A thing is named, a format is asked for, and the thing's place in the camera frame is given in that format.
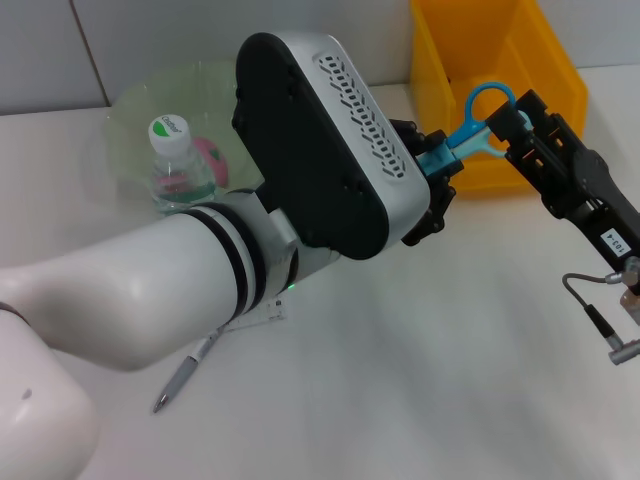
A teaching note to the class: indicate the yellow plastic bin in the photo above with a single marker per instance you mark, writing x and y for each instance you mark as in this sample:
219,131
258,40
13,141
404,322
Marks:
500,50

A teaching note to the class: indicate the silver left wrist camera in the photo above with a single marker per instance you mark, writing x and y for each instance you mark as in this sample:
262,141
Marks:
325,175

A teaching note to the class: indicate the blue scissors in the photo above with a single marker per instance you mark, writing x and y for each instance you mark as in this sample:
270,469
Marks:
450,150

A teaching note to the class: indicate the clear plastic ruler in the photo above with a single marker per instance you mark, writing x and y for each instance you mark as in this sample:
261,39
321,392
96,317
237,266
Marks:
272,312

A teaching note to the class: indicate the pink peach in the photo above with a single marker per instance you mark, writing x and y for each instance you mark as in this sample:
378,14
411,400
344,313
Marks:
215,160

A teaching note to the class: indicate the grey clear pen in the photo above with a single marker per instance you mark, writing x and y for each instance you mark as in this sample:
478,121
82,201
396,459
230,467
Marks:
180,372

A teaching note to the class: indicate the green glass fruit plate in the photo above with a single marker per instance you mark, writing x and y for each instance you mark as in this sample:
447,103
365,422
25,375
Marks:
190,100

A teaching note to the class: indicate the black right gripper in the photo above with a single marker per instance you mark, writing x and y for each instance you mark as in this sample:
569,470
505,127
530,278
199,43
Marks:
600,200

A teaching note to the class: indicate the clear green-label water bottle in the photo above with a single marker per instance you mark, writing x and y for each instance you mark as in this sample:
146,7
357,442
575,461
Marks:
170,135

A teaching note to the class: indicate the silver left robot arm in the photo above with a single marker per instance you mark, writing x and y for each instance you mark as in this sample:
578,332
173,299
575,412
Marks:
125,290

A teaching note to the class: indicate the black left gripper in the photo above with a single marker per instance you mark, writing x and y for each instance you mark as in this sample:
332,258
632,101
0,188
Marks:
425,225

